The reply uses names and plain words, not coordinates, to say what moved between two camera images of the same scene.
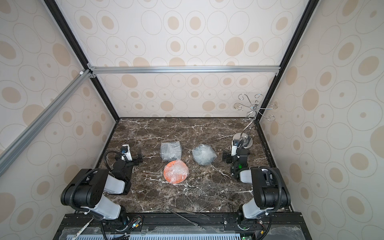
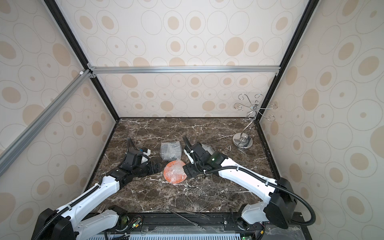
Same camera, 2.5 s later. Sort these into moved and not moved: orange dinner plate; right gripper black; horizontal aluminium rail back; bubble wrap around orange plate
Moved: right gripper black
Not moved: horizontal aluminium rail back; bubble wrap around orange plate; orange dinner plate
